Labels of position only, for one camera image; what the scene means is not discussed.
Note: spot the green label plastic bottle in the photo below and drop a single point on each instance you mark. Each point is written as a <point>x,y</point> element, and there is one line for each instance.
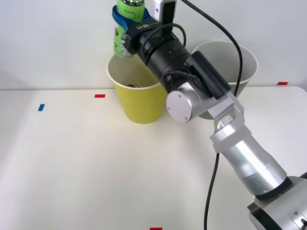
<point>130,12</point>

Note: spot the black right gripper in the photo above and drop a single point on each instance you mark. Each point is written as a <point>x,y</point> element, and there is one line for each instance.
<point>140,36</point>

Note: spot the silver and black right arm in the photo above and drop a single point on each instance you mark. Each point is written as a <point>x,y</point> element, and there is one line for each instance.
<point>249,158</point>

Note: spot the black drink can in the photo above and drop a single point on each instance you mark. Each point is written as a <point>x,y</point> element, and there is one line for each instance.
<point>133,85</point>

